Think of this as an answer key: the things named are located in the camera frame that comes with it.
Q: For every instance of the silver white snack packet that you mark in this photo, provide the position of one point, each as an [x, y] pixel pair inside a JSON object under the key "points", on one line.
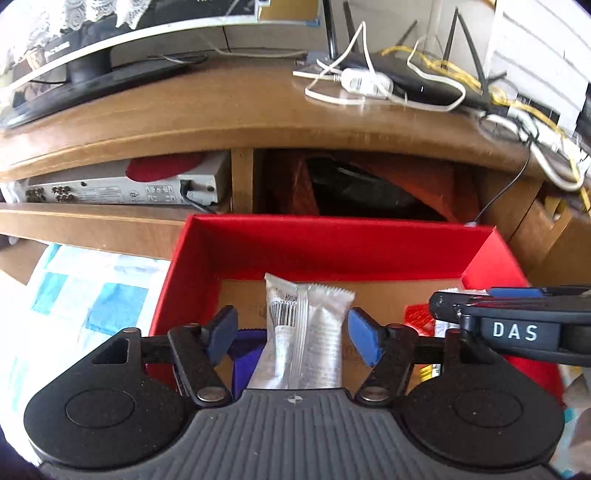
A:
{"points": [[314, 337]]}

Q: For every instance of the wooden television stand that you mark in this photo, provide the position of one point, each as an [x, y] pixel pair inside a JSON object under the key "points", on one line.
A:
{"points": [[231, 115]]}

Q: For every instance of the silver media player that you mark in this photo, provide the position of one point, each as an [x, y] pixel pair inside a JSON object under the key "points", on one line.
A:
{"points": [[115, 191]]}

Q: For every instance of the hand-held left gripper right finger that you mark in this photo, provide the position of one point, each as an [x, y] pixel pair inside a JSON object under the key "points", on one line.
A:
{"points": [[364, 334]]}

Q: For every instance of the dark red cloth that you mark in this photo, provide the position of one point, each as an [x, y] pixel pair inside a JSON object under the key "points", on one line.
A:
{"points": [[161, 167]]}

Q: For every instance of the stack of white foam boards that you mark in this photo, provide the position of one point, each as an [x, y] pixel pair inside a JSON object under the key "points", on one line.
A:
{"points": [[535, 55]]}

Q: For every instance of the black router with antennas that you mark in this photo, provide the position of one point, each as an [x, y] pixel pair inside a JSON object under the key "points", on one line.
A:
{"points": [[415, 78]]}

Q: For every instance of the red cardboard box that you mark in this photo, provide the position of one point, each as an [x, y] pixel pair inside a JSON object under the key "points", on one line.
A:
{"points": [[323, 249]]}

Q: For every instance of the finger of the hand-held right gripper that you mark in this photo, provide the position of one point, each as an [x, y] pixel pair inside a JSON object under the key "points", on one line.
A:
{"points": [[517, 292], [450, 304]]}

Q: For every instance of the white lace cloth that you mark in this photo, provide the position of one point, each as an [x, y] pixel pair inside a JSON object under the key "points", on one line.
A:
{"points": [[69, 14]]}

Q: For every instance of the purple snack packet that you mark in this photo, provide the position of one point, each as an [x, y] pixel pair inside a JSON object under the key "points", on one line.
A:
{"points": [[247, 355]]}

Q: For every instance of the white power strip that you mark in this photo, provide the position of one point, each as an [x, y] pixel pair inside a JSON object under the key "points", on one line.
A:
{"points": [[561, 143]]}

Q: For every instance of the red gummy packet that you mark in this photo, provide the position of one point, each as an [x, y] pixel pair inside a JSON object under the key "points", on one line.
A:
{"points": [[418, 318]]}

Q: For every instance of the orange plastic bag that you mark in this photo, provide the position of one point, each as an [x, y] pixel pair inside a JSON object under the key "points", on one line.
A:
{"points": [[415, 184]]}

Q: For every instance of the white power adapter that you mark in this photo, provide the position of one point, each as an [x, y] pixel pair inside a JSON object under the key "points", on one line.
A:
{"points": [[367, 83]]}

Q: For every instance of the blue checkered tablecloth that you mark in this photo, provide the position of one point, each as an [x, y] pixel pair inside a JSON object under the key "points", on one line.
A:
{"points": [[92, 314]]}

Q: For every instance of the flat screen television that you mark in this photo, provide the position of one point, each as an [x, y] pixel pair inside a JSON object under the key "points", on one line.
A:
{"points": [[92, 60]]}

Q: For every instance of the yellow green snack packet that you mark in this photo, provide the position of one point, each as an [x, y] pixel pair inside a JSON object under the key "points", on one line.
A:
{"points": [[429, 373]]}

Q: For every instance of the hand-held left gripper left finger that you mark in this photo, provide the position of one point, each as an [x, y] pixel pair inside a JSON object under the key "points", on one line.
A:
{"points": [[221, 332]]}

